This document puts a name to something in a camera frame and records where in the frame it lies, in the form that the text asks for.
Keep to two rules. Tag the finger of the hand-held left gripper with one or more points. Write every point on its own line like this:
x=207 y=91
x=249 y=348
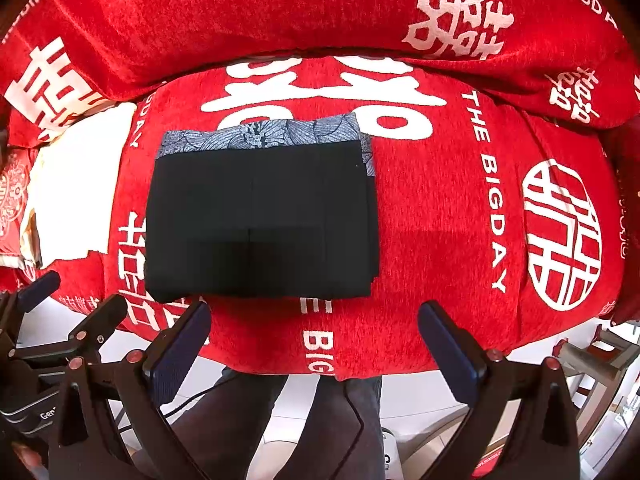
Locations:
x=102 y=320
x=37 y=291

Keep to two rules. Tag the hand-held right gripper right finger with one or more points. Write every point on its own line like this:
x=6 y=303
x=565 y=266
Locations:
x=450 y=355

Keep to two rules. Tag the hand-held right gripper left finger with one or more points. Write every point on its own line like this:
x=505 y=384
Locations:
x=182 y=355

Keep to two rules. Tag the red printed blanket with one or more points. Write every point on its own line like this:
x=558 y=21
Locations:
x=440 y=210
x=300 y=10

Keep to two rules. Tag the dark red cushion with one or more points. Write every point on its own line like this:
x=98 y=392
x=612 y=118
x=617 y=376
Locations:
x=627 y=280

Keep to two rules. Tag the person's legs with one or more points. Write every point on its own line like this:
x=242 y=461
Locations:
x=330 y=435

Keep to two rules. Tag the white cloth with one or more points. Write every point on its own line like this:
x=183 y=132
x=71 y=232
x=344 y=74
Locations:
x=75 y=185

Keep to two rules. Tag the person's left hand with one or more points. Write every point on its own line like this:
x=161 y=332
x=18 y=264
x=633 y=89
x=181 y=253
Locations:
x=29 y=460

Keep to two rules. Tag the red patterned pillow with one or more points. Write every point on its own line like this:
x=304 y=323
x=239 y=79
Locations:
x=12 y=200

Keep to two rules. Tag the black pants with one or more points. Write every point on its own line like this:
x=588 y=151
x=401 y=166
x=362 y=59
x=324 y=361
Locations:
x=260 y=220

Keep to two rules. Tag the grey metal stool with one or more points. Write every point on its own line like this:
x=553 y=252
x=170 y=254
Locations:
x=600 y=365

